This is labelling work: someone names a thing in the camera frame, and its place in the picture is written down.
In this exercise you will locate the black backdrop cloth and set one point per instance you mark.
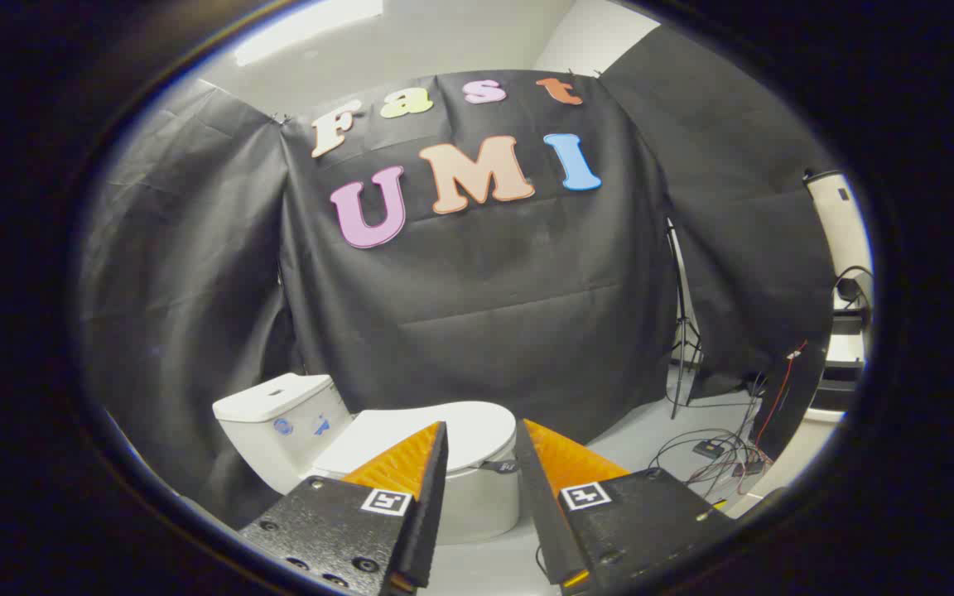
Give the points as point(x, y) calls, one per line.
point(485, 290)

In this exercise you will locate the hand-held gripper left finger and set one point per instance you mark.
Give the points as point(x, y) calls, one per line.
point(431, 497)

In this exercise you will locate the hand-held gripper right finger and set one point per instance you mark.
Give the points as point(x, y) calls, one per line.
point(537, 497)

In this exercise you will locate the white ceramic toilet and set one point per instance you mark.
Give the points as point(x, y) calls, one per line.
point(278, 418)

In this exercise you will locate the black light stand tripod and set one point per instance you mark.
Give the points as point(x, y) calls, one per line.
point(680, 314)

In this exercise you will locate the black desk device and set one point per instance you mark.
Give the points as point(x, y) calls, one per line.
point(848, 290)

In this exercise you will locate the large flat black box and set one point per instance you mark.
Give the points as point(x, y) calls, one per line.
point(840, 387)

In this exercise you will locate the white cabinet desk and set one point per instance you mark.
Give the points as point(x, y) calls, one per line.
point(783, 482)

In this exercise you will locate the small flat black box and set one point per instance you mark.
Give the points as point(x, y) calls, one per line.
point(850, 323)

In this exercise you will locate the small black floor box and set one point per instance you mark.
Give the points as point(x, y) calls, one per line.
point(709, 449)

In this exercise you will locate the white upright panel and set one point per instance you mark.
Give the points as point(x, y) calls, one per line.
point(837, 223)

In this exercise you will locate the white toilet lid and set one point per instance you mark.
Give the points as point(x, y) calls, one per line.
point(477, 430)

